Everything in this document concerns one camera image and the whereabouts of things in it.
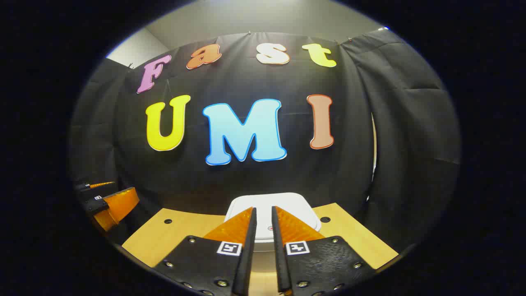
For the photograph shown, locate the wooden desktop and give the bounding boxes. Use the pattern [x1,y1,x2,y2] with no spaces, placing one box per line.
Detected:
[122,203,399,296]

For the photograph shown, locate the white desktop garbage bin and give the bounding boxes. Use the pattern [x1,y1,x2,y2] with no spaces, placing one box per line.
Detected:
[224,192,322,272]

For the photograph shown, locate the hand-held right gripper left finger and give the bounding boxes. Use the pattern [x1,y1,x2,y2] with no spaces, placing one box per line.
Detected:
[153,207,258,296]

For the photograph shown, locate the black backdrop cloth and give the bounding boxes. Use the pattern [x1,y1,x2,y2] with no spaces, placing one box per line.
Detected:
[68,29,461,251]

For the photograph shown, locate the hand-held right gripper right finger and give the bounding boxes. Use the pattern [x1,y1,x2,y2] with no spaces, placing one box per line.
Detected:
[271,206,378,296]

